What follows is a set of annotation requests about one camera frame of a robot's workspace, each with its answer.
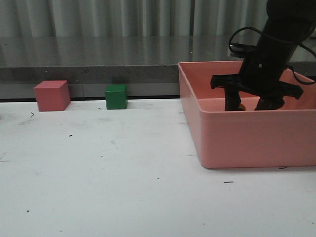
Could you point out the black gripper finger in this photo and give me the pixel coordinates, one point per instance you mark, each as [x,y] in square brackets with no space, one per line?
[232,100]
[269,104]

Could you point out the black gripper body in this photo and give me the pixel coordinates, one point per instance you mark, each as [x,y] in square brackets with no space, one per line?
[260,73]

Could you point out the pink plastic bin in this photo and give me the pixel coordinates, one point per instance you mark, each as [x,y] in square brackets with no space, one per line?
[284,137]

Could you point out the green cube right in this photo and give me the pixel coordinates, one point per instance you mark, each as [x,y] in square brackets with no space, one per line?
[116,96]

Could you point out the pink cube at back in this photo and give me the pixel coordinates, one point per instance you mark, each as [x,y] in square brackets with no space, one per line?
[52,95]

